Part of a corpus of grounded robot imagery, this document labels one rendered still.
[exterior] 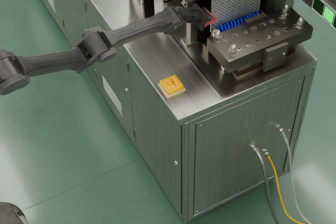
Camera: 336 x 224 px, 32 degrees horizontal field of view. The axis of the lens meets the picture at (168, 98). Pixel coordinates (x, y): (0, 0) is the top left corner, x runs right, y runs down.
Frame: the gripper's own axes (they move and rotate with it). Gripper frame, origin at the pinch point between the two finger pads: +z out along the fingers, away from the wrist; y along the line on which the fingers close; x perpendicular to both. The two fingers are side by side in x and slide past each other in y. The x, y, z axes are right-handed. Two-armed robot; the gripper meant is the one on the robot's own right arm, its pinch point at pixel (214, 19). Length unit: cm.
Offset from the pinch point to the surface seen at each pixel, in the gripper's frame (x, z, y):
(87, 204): -124, -1, -13
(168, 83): -25.8, -15.7, 9.7
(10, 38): -122, 3, -156
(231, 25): 0.3, 6.9, 3.3
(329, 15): 25.2, 20.1, 30.2
